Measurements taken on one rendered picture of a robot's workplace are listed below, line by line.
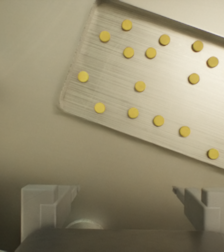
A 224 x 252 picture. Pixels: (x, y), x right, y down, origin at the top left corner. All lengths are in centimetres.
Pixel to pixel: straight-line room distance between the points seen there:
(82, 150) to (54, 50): 11
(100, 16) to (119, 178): 17
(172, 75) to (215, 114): 6
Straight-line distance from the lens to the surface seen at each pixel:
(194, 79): 35
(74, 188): 17
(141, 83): 34
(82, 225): 35
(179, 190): 17
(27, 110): 36
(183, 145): 35
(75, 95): 34
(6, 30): 38
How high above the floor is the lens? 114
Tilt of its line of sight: 89 degrees down
